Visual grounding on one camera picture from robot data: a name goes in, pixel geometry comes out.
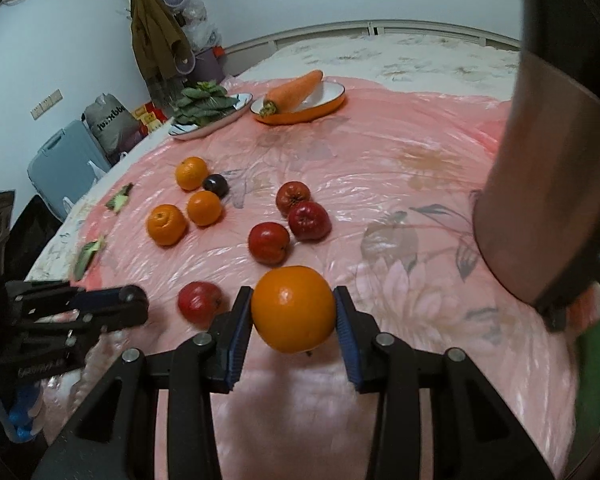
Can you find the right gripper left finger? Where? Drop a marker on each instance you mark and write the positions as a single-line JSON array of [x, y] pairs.
[[231, 333]]

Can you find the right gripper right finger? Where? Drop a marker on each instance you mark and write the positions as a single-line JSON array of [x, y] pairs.
[[356, 332]]

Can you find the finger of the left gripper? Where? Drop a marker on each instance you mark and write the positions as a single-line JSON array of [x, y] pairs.
[[112, 309]]

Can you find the large orange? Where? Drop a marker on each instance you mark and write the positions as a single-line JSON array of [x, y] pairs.
[[293, 309]]

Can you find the bumpy mandarin orange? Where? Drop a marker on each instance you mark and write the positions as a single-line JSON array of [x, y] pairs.
[[166, 225]]

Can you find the left gloved hand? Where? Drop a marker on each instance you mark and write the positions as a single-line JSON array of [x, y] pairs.
[[22, 412]]

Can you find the bok choy piece near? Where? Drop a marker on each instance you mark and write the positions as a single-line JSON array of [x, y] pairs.
[[86, 256]]

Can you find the bok choy piece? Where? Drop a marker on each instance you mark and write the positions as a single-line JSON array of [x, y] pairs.
[[119, 200], [86, 256]]

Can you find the smooth orange middle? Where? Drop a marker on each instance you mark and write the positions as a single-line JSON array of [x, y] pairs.
[[204, 208]]

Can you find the bok choy piece far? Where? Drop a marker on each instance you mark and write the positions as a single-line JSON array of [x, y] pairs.
[[119, 200]]

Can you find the red apple back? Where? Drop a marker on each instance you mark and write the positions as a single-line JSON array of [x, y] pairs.
[[290, 194]]

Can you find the dark plum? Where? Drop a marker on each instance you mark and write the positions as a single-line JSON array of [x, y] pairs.
[[216, 184]]

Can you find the orange far back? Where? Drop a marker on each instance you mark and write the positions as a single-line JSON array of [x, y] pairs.
[[191, 173]]

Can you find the blue folding stool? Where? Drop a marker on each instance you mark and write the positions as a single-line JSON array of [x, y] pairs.
[[66, 166]]

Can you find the pink plastic sheet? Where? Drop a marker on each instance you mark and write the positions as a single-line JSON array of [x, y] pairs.
[[398, 174]]

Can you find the grey tote bag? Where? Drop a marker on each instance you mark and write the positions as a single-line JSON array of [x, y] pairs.
[[112, 125]]

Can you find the red snack package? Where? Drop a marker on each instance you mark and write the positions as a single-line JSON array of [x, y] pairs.
[[150, 118]]

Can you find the leafy greens pile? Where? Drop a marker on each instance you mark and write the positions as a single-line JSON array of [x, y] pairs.
[[202, 104]]

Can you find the carrot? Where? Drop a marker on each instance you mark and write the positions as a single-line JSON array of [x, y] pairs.
[[287, 97]]

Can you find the orange rimmed bowl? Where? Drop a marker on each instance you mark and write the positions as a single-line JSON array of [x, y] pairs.
[[327, 97]]

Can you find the copper electric kettle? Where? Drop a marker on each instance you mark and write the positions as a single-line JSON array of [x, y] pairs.
[[537, 220]]

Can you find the green tray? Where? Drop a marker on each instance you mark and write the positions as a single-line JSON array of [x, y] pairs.
[[585, 452]]

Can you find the purple bin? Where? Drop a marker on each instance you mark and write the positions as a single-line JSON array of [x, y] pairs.
[[207, 67]]

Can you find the olive green coat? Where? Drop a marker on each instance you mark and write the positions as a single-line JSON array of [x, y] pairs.
[[158, 43]]

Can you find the white bed frame rail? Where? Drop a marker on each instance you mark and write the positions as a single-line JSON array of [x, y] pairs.
[[238, 58]]

